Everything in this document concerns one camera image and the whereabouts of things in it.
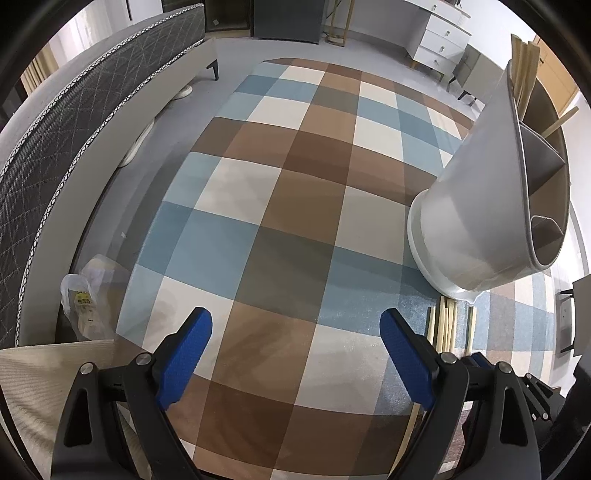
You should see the checked table cloth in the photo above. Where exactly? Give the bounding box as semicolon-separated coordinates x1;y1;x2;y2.
115;58;559;480

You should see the plastic bag with yellow label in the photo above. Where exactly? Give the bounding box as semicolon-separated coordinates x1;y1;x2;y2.
60;256;122;342

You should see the grey nightstand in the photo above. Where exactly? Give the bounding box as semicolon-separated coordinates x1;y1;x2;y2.
445;43;506;114

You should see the gold frame stool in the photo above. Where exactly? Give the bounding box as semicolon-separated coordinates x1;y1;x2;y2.
322;0;355;48

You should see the dark chair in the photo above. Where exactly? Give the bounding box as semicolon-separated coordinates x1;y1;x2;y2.
558;274;591;357

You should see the dark grey mattress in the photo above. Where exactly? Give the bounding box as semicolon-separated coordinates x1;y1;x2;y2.
0;2;206;335

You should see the white grey utensil holder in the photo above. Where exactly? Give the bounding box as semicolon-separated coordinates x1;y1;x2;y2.
407;59;573;304

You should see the white dressing table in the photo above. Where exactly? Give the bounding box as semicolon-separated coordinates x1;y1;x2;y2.
402;0;472;77

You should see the light grey bed frame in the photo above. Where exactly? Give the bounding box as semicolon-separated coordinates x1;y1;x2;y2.
16;37;219;347

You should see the bundle of wooden chopsticks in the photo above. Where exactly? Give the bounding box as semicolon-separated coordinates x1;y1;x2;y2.
510;33;525;116
426;295;477;354

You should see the wooden door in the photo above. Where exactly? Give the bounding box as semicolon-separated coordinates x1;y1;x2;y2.
536;39;581;118

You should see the single wooden chopstick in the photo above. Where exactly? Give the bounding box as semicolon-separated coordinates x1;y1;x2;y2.
517;37;533;118
541;107;580;138
526;42;541;100

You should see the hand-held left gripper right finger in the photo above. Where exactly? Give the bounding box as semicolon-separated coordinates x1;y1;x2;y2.
379;308;542;480

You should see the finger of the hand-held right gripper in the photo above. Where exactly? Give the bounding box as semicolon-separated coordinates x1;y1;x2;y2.
462;352;495;371

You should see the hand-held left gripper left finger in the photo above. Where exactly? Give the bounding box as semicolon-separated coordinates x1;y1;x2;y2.
51;307;213;480

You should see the dark glass cabinet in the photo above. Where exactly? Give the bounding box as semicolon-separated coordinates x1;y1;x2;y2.
203;0;256;34

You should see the beige curtain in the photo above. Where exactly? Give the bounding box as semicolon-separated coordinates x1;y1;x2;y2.
18;48;54;97

